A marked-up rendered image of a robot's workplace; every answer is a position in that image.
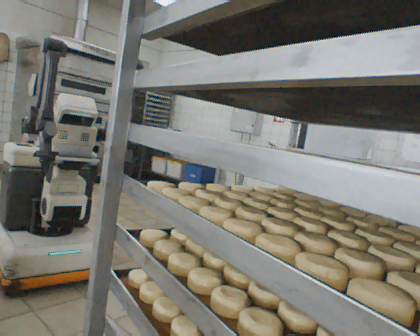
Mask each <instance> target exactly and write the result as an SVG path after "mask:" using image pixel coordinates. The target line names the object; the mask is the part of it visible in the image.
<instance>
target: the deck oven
mask: <svg viewBox="0 0 420 336"><path fill-rule="evenodd" d="M46 36H49V37H52V38H57V39H59V40H61V41H64V43H65V44H67V50H66V58H63V57H60V61H59V64H58V70H57V77H56V84H55V98H54V107H55V103H56V101H57V99H58V95H60V94H61V93H66V94H74V95H77V96H82V97H89V98H92V99H93V100H94V101H95V106H96V109H97V111H98V118H97V120H96V121H95V123H94V126H95V127H96V128H101V126H105V124H106V122H107V121H108V113H109V107H110V101H111V95H112V82H113V76H114V70H115V63H116V57H117V52H116V51H111V50H109V49H107V48H102V47H100V46H98V45H93V44H91V43H89V42H88V43H86V42H84V41H82V40H77V39H75V38H73V37H68V36H66V35H61V34H59V33H57V32H52V31H49V32H44V33H35V34H31V35H26V36H22V37H17V38H16V46H15V48H16V49H18V53H17V62H16V71H15V79H14V91H13V105H12V114H11V123H10V132H9V142H17V143H21V142H23V135H22V134H21V122H20V120H21V118H24V119H26V116H27V112H28V109H29V106H30V104H31V105H33V104H34V101H35V99H36V96H37V86H38V81H39V76H40V70H41V62H42V52H41V51H40V50H41V42H42V39H43V37H45V38H46ZM37 68H38V72H37V74H36V75H37V77H36V79H35V83H34V94H33V96H30V95H29V93H28V84H29V83H30V81H31V79H32V74H35V72H36V71H37ZM35 70H36V71H35ZM92 152H94V153H95V154H97V158H99V165H98V172H97V180H96V181H95V183H94V184H101V171H102V164H103V158H104V147H103V146H101V144H99V142H95V145H94V147H93V150H92Z"/></svg>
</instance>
